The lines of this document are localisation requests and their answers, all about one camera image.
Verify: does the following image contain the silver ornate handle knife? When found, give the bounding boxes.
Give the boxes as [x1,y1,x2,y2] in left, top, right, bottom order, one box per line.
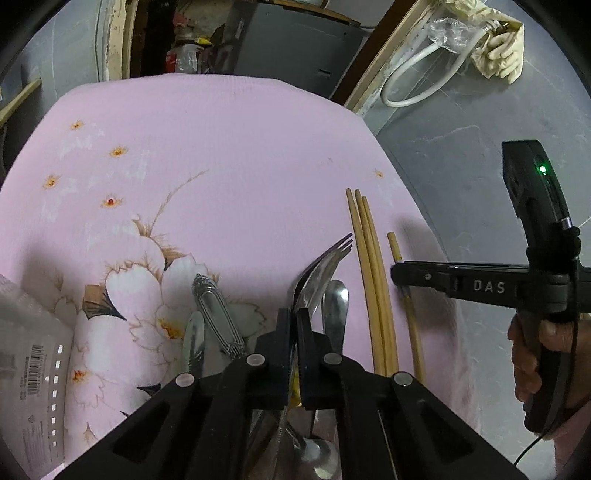
[191,274,246,359]

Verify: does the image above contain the wooden chopstick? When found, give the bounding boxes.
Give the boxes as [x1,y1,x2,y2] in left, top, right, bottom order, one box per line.
[387,232,426,383]
[362,196,399,376]
[352,188,394,375]
[346,188,387,375]

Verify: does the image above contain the silver spoon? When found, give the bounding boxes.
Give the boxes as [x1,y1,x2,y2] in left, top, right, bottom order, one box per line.
[322,279,349,354]
[182,311,205,379]

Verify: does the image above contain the silver fork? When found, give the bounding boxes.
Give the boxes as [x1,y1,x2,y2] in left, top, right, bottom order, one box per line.
[290,233,353,318]

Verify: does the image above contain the right hand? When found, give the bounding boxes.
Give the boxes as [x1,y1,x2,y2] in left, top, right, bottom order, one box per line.
[507,315,591,411]

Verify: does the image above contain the cream rubber gloves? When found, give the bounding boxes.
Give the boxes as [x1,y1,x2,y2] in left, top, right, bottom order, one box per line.
[441,0,525,84]

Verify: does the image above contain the white perforated utensil holder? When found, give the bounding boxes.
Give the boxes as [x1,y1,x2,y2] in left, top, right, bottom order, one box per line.
[1,278,73,479]

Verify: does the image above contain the dark grey cabinet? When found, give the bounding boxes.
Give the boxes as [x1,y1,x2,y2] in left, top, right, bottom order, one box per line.
[212,1,367,98]

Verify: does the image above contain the white hose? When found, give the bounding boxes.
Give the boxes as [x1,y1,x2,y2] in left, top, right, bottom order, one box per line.
[379,27,491,109]

